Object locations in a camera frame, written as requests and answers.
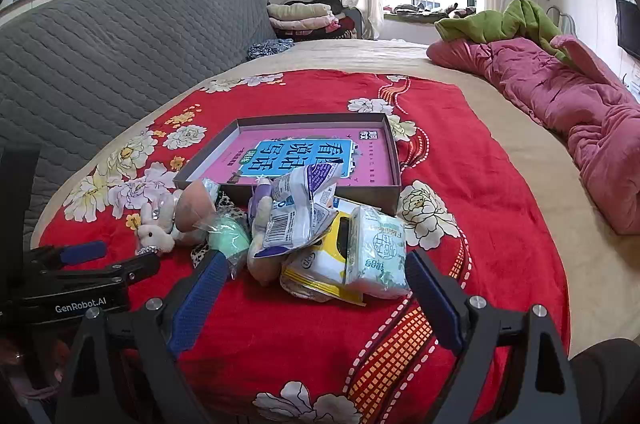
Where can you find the clothes on windowsill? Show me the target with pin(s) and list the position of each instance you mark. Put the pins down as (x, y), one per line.
(425, 12)

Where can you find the white plush bunny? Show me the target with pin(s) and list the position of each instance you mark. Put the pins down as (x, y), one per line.
(150, 234)

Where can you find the stack of folded bedding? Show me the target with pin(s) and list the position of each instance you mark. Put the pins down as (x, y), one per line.
(300, 12)

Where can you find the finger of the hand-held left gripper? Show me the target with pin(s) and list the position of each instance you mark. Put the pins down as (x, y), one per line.
(132, 271)
(85, 251)

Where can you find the green blanket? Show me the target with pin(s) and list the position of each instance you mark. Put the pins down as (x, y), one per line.
(525, 19)

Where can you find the white and blue plastic packet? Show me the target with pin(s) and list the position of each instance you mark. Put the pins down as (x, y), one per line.
(295, 219)

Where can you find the yellow snack bag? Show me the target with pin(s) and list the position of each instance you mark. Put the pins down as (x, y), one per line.
(315, 276)

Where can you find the grey quilted headboard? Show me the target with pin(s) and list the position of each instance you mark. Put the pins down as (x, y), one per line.
(100, 54)

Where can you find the green floral tissue pack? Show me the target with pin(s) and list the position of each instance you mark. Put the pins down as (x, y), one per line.
(375, 254)

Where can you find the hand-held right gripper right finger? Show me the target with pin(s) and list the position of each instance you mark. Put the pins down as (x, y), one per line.
(430, 299)

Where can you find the red floral blanket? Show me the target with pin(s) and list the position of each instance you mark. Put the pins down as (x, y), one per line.
(450, 129)

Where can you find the pink quilt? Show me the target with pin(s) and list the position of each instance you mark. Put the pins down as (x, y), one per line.
(575, 104)

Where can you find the tan plush ball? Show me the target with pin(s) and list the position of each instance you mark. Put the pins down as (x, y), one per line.
(192, 209)

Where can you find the green sponge egg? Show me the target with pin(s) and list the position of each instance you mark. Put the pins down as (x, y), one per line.
(227, 234)

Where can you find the plush bear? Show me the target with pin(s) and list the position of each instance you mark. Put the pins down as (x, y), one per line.
(260, 254)

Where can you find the black television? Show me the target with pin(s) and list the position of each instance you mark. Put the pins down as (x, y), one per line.
(627, 24)

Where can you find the blue patterned cloth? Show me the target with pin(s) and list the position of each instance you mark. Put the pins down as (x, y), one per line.
(267, 49)

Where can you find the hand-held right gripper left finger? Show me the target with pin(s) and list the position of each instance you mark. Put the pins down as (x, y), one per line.
(200, 299)

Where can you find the beige bed sheet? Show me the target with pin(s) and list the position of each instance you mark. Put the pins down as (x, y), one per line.
(525, 144)

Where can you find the person's dark pants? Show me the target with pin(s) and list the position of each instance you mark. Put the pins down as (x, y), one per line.
(610, 384)

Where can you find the grey cardboard box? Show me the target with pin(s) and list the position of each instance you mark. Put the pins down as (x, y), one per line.
(300, 122)

